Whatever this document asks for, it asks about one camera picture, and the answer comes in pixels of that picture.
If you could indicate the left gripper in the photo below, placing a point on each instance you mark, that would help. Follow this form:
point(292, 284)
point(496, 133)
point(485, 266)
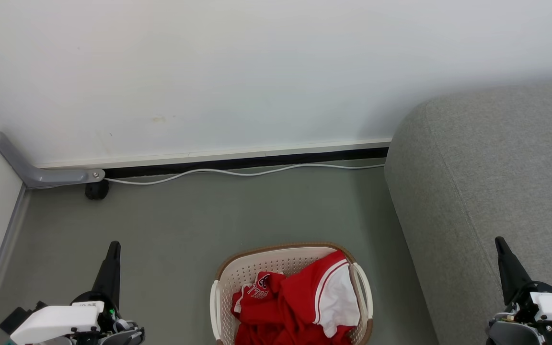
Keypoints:
point(55, 321)

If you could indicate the red and white clothes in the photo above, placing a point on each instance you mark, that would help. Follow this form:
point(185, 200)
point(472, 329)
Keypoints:
point(300, 297)

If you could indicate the grey fabric sofa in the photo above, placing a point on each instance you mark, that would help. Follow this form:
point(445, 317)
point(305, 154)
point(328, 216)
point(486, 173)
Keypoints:
point(472, 182)

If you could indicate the black caster wheel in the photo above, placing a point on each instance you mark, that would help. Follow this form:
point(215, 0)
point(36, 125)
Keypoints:
point(97, 190)

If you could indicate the grey floor skirting strip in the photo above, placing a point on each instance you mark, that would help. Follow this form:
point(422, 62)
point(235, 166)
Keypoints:
point(3, 258)

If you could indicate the cream perforated laundry basket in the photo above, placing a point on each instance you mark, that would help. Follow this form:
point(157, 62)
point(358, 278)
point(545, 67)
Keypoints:
point(247, 275)

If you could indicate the grey angled metal bracket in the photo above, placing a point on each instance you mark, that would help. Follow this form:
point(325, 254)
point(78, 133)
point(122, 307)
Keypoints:
point(41, 176)

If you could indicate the white wall baseboard strip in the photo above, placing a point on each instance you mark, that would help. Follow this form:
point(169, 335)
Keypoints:
point(218, 154)

